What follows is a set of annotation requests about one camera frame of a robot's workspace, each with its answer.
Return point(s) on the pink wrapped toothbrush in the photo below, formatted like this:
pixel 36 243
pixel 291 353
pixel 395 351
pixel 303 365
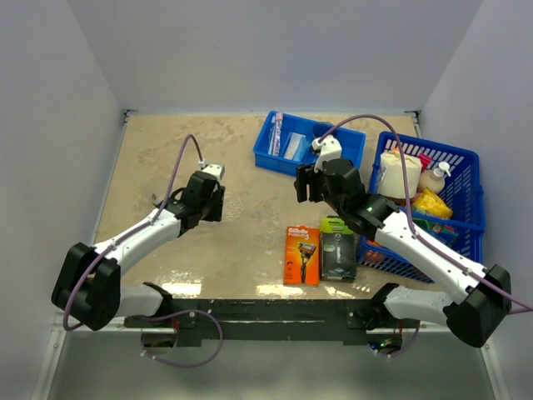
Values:
pixel 275 134

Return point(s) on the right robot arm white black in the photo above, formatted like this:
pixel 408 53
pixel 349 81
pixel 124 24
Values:
pixel 471 302

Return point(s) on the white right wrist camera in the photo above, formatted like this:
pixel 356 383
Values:
pixel 327 149

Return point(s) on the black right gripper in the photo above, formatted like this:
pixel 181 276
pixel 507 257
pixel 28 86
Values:
pixel 301 184

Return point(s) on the orange Gillette Fusion5 razor box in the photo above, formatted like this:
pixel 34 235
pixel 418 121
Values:
pixel 302 256

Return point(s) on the light blue toothpaste tube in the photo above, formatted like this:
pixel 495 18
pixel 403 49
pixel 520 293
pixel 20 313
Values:
pixel 301 147

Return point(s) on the pink packet in basket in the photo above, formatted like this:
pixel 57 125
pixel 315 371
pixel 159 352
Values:
pixel 425 161

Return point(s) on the white toothpaste tube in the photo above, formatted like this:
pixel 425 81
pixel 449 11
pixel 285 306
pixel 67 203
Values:
pixel 293 145

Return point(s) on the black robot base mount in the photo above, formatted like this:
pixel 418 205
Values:
pixel 348 321

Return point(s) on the beige wrapped roll package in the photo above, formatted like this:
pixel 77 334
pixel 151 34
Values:
pixel 390 182

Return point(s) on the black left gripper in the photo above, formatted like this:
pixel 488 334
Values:
pixel 217 196

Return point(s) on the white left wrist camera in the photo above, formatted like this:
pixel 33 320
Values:
pixel 215 169

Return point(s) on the blue plastic shopping basket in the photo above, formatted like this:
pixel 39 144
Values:
pixel 463 194

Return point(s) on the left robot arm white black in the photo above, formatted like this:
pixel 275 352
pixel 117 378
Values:
pixel 89 286

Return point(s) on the red blue packet in basket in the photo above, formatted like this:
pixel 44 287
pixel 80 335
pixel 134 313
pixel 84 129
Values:
pixel 442 232

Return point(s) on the blue plastic divided bin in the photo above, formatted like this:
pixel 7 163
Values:
pixel 284 142

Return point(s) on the lotion pump bottle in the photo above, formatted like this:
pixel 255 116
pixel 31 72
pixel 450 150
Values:
pixel 434 179

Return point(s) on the yellow snack packet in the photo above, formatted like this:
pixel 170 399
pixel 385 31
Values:
pixel 428 203

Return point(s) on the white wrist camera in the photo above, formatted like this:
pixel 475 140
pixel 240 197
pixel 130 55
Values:
pixel 327 149
pixel 215 169

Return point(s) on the green black Gillette razor box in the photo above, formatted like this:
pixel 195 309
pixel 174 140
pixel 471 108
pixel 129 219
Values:
pixel 338 251

